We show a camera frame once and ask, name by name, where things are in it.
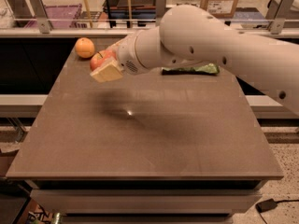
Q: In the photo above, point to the green chip bag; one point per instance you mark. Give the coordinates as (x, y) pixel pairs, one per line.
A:
(210, 69)

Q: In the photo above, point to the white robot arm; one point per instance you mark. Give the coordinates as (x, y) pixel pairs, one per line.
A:
(187, 36)

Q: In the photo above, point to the right metal rail bracket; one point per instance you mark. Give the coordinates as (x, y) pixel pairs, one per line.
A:
(277, 23)

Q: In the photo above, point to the purple plastic crate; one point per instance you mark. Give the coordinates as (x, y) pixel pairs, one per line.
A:
(64, 17)

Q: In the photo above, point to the left metal rail bracket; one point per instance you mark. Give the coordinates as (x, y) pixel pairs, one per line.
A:
(42, 20)

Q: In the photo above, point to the black power adapter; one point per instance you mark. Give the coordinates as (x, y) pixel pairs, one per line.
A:
(266, 205)

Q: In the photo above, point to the middle metal rail bracket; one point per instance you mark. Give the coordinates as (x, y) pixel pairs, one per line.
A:
(160, 6)

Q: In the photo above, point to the metal rail bracket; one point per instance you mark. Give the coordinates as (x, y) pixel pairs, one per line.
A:
(42, 20)
(277, 23)
(160, 6)

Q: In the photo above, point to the grey table drawer front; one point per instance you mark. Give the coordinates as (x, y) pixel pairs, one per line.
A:
(139, 201)

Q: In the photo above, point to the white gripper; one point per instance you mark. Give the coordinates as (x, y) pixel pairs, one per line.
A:
(125, 56)

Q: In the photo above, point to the red apple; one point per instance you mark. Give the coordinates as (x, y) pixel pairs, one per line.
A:
(100, 57)

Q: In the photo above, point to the orange fruit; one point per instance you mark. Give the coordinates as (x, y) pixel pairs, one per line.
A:
(84, 48)

